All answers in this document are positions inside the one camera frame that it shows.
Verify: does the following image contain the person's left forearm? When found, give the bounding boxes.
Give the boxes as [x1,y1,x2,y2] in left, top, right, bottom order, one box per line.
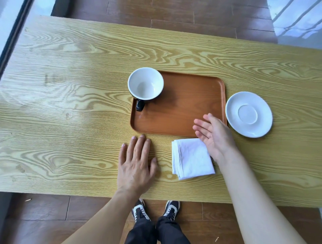
[61,189,143,244]

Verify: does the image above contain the black window frame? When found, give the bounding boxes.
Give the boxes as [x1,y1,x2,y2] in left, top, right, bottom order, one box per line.
[0,0,35,79]

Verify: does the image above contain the person's right hand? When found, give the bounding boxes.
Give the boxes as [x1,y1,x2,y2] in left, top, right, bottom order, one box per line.
[192,113,241,165]

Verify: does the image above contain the brown wooden tray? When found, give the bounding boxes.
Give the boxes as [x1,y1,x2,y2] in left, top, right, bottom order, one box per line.
[130,71,227,138]

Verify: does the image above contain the black trousers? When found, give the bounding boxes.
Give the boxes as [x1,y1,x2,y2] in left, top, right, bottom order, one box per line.
[125,216,191,244]

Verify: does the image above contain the person's right forearm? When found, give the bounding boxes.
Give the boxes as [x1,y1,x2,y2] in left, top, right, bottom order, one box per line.
[216,150,307,244]

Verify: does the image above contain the person's right black white sneaker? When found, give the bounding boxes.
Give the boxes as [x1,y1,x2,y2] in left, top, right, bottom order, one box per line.
[163,200,181,222]

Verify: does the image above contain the black and white coffee cup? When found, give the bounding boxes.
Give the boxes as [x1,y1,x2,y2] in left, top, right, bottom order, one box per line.
[127,67,164,112]

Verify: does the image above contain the white saucer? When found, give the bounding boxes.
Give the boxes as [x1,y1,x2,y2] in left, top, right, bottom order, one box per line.
[225,91,273,138]

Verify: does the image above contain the person's left hand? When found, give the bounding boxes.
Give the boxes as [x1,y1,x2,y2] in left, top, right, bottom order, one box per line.
[117,134,158,199]

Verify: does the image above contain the folded white cloth napkin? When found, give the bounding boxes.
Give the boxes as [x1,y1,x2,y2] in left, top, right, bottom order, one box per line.
[172,138,216,180]

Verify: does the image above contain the person's left black white sneaker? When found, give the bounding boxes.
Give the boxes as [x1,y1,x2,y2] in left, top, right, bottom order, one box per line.
[131,199,151,223]

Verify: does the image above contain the person's black white sneaker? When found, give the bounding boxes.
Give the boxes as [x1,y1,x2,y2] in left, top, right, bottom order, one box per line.
[163,200,181,222]
[131,199,151,223]

